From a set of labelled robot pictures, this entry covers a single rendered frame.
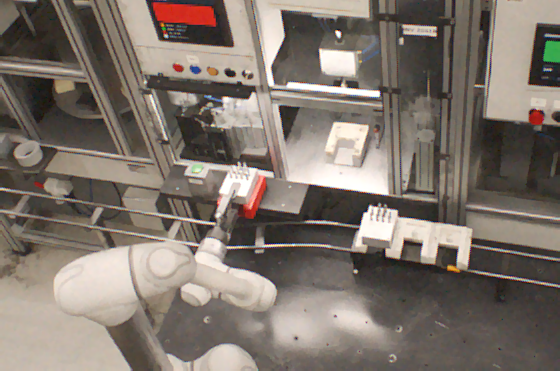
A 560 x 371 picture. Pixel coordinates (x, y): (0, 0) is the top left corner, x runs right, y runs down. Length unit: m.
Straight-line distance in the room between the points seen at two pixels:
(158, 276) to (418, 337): 1.07
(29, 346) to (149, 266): 2.00
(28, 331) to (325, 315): 1.65
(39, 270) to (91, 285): 2.13
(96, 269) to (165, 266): 0.17
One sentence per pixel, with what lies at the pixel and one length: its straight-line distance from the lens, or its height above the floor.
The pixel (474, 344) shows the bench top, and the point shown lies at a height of 0.68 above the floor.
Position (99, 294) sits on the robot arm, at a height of 1.49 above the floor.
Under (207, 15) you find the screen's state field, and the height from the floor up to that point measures 1.66.
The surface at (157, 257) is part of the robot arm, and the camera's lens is 1.67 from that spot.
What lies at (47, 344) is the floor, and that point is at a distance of 3.58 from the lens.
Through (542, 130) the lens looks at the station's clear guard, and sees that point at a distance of 2.20.
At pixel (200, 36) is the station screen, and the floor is 1.57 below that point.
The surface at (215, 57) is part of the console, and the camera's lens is 2.23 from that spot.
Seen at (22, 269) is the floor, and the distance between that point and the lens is 3.89.
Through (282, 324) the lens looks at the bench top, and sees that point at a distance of 2.50.
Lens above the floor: 2.84
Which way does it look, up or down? 44 degrees down
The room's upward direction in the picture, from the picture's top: 10 degrees counter-clockwise
